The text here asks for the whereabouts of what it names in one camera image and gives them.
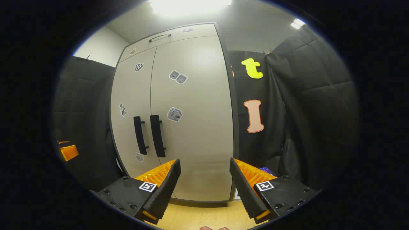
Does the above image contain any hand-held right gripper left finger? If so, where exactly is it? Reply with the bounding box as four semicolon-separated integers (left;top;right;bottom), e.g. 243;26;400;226
96;159;181;225

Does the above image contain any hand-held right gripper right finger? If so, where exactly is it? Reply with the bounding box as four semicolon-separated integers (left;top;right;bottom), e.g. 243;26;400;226
229;157;321;225

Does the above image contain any black door handle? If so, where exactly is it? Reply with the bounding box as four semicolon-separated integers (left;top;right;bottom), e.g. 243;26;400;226
150;115;166;158
133;116;150;155

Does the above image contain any grey shoe cabinet door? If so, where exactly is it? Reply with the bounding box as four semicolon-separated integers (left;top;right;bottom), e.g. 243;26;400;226
110;47;173;179
150;36;235;202

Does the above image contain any grey double-door shoe cabinet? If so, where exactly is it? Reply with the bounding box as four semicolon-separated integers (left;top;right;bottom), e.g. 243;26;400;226
110;22;239;203

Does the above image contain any blue book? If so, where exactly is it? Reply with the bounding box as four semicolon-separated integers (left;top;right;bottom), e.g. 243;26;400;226
259;167;278;177

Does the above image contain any black backdrop cloth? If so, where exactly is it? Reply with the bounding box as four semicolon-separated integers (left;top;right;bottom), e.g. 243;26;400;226
53;56;125;192
228;27;360;192

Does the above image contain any large ceiling light panel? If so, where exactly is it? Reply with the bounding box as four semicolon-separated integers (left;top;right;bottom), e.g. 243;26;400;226
150;0;232;15

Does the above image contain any thin black drawer handle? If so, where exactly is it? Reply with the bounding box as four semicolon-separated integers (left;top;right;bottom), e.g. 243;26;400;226
148;33;172;43

